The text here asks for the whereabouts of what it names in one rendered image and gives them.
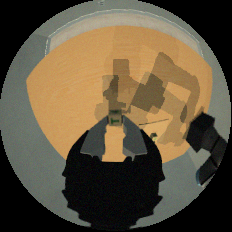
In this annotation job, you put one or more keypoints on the tan square mat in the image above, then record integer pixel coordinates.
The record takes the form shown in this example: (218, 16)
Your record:
(158, 127)

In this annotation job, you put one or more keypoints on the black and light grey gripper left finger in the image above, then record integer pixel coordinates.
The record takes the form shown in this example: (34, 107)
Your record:
(91, 143)

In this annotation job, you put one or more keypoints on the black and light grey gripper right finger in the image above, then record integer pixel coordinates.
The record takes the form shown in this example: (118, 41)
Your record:
(141, 147)

